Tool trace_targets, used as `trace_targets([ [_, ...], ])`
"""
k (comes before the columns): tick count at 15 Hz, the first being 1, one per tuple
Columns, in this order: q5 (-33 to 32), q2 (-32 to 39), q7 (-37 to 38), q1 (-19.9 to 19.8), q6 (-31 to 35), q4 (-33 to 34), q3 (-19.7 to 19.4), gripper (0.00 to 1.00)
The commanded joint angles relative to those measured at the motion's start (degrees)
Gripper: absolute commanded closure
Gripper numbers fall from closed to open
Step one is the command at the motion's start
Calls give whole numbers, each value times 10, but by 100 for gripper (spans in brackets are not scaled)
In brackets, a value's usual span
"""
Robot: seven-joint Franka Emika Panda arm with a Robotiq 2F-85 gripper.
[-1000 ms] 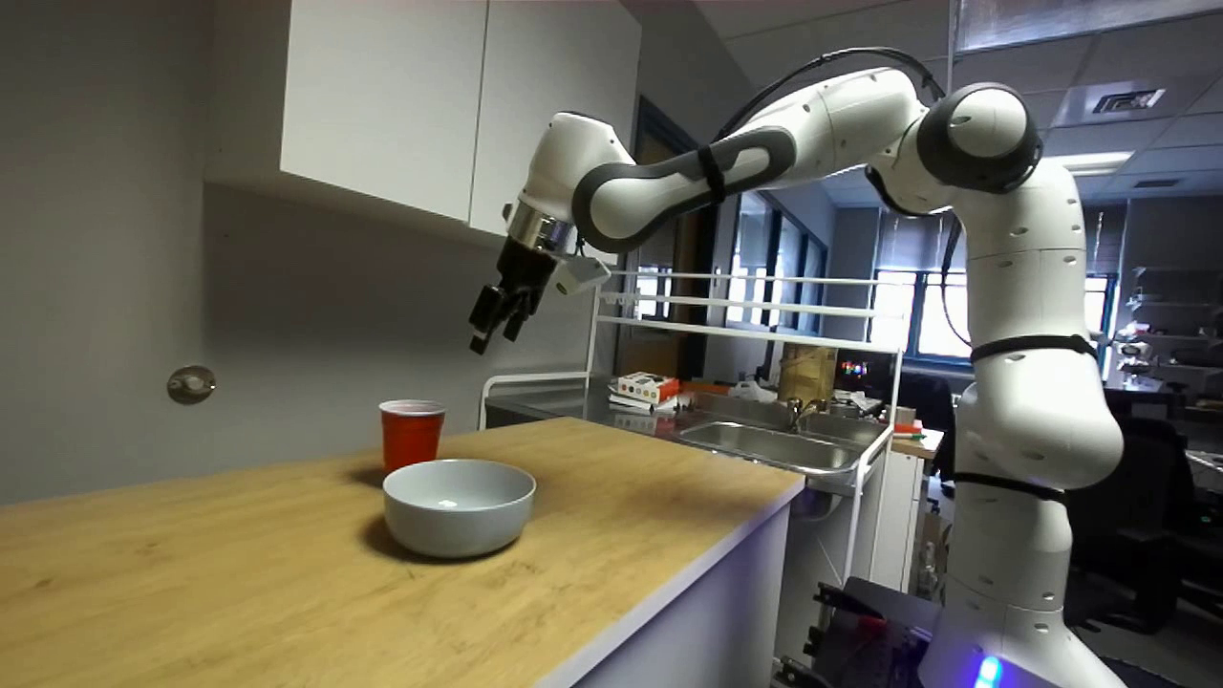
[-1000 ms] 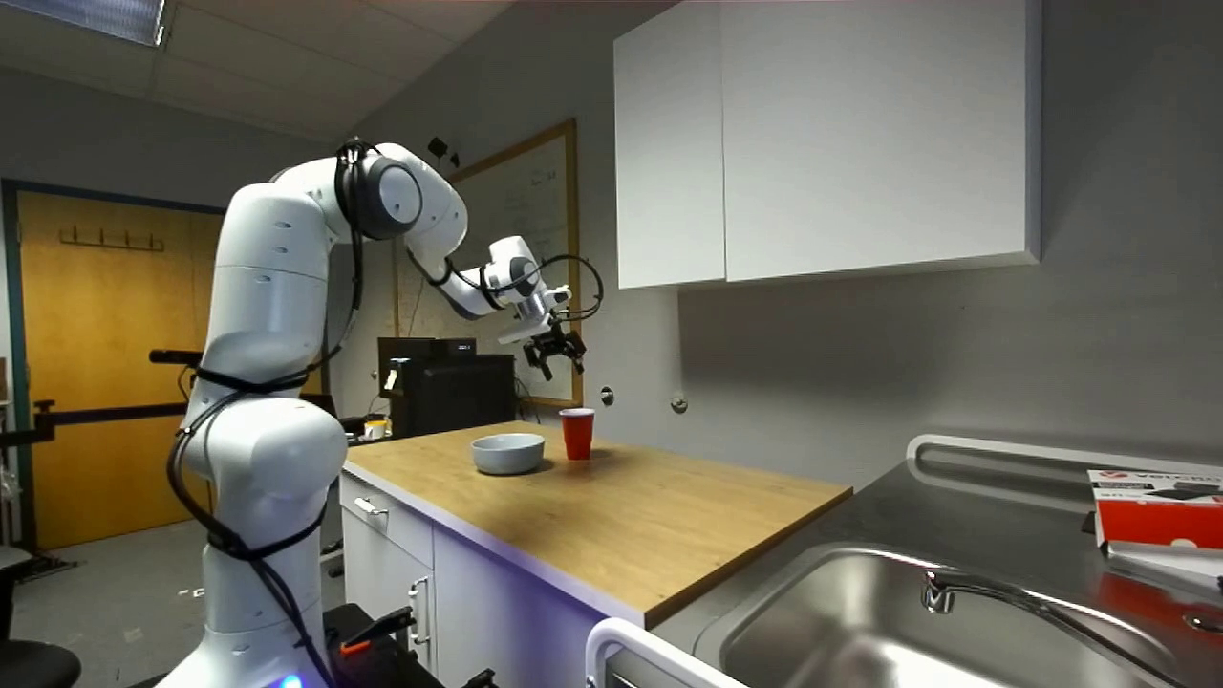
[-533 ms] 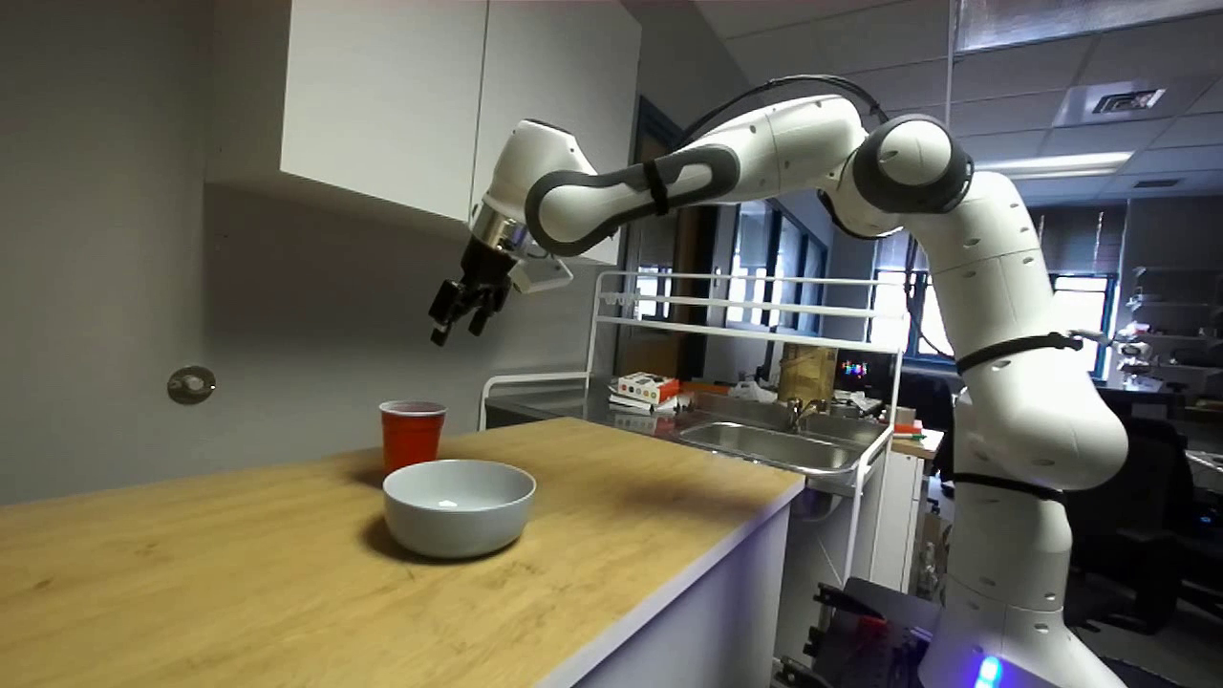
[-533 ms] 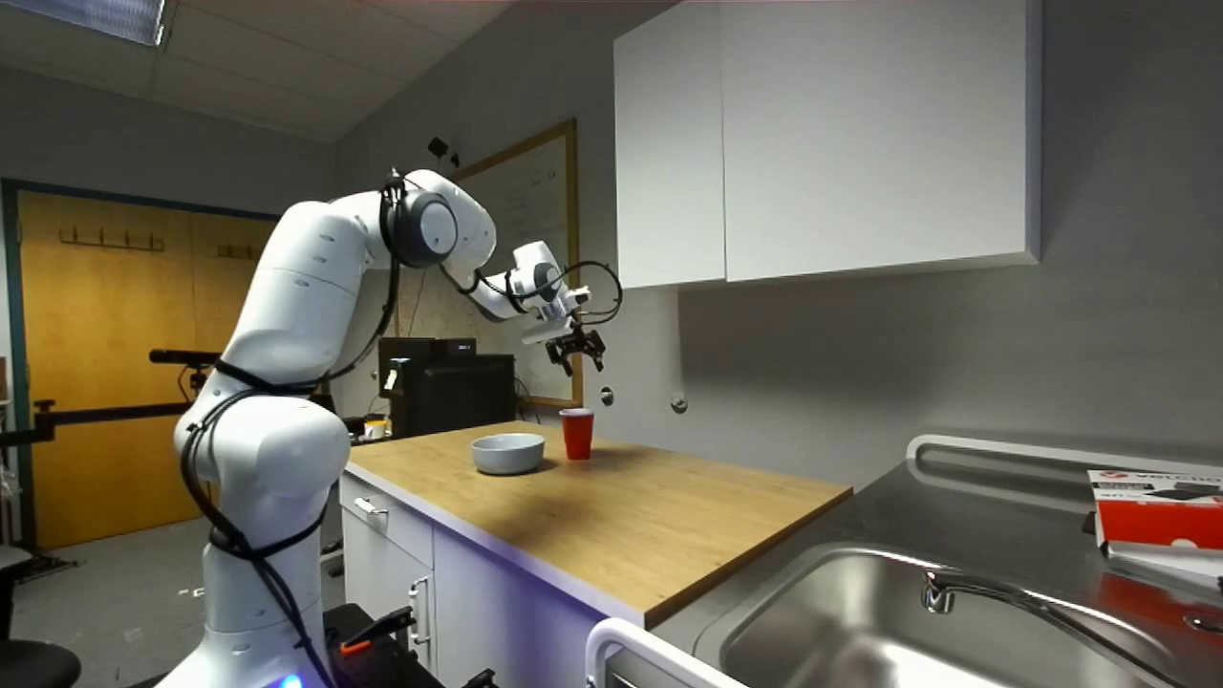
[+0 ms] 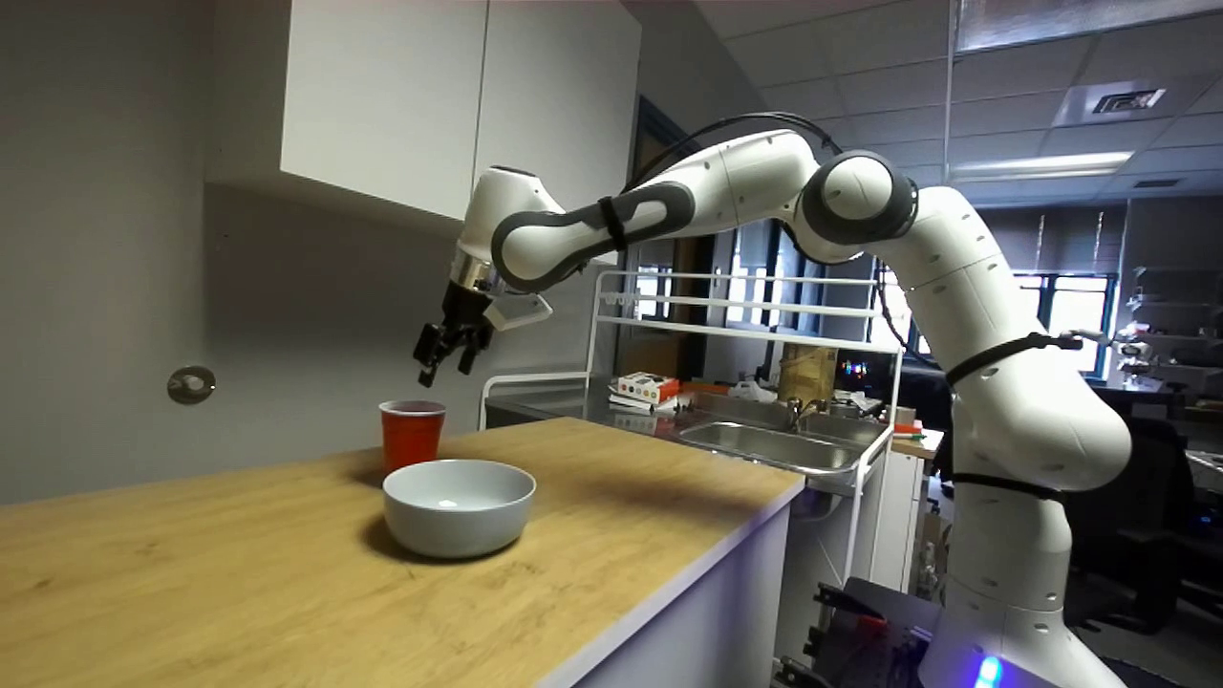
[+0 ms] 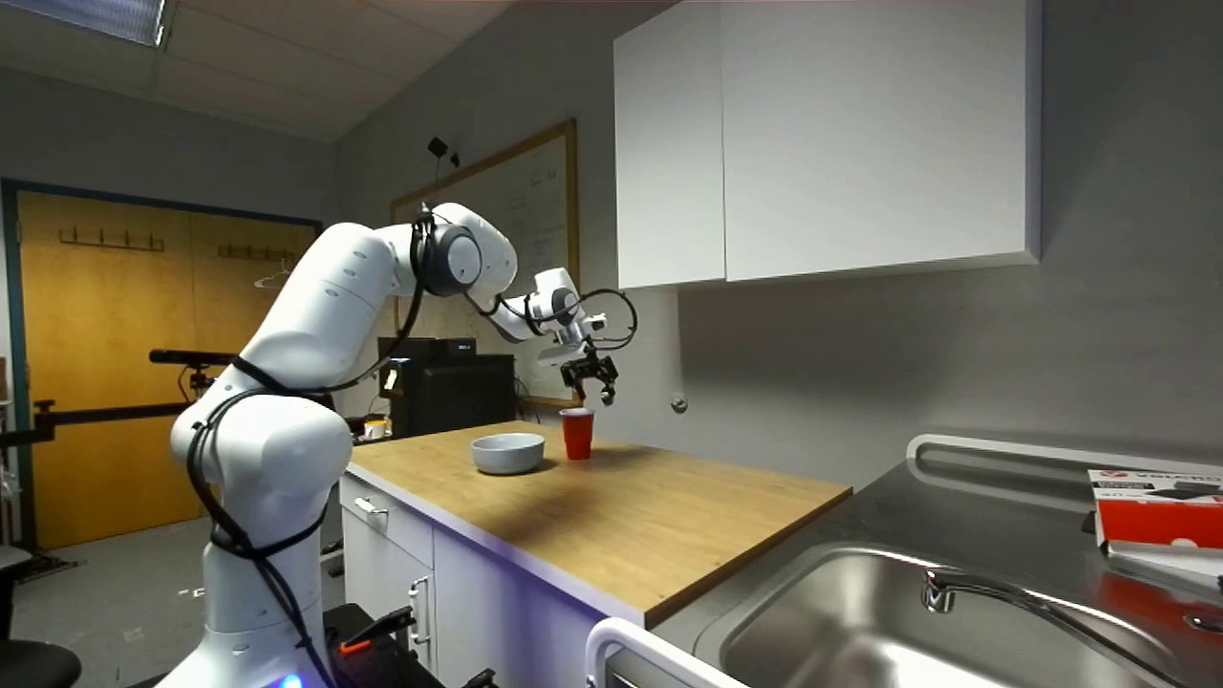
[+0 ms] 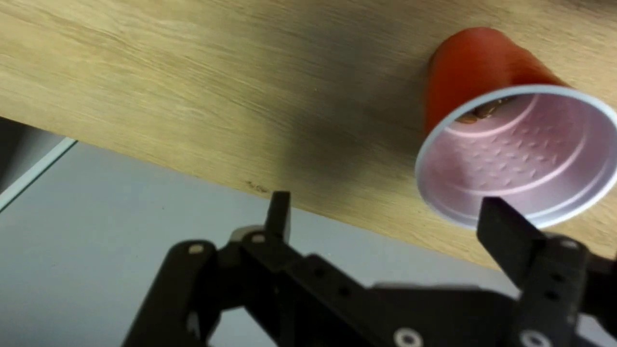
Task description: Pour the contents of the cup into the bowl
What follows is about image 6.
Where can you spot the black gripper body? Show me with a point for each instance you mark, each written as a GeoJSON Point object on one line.
{"type": "Point", "coordinates": [589, 364]}

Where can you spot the red plastic cup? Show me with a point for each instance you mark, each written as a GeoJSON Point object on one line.
{"type": "Point", "coordinates": [580, 437]}

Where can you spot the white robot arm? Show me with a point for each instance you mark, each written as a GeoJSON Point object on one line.
{"type": "Point", "coordinates": [320, 308]}

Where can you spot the grey round bowl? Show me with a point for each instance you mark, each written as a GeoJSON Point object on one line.
{"type": "Point", "coordinates": [510, 455]}

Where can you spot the black box appliance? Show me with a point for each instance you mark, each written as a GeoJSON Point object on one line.
{"type": "Point", "coordinates": [453, 386]}

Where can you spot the wood framed whiteboard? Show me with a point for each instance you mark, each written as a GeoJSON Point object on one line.
{"type": "Point", "coordinates": [535, 192]}

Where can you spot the white base cabinet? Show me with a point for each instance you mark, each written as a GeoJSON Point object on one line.
{"type": "Point", "coordinates": [473, 613]}

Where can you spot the stainless steel sink unit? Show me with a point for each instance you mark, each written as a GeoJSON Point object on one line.
{"type": "Point", "coordinates": [827, 623]}

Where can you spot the black red base box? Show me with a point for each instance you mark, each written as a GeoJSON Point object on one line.
{"type": "Point", "coordinates": [375, 656]}

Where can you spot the chrome faucet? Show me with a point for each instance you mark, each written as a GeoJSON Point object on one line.
{"type": "Point", "coordinates": [943, 595]}

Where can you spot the wooden door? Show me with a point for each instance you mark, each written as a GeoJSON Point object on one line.
{"type": "Point", "coordinates": [117, 384]}

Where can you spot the red cardboard box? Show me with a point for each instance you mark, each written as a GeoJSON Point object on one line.
{"type": "Point", "coordinates": [1152, 517]}

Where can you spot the ceiling light panel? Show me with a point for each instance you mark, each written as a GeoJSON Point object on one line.
{"type": "Point", "coordinates": [110, 15]}

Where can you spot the black office chair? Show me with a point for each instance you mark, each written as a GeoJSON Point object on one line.
{"type": "Point", "coordinates": [31, 663]}

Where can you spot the round wall knob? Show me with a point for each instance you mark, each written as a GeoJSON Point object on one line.
{"type": "Point", "coordinates": [681, 406]}

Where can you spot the white tube rail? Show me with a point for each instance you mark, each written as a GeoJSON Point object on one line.
{"type": "Point", "coordinates": [996, 445]}
{"type": "Point", "coordinates": [623, 632]}

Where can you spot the small wall camera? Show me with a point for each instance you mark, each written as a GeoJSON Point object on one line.
{"type": "Point", "coordinates": [440, 150]}

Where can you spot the white wall cabinet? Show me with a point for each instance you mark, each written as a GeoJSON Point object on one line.
{"type": "Point", "coordinates": [827, 140]}

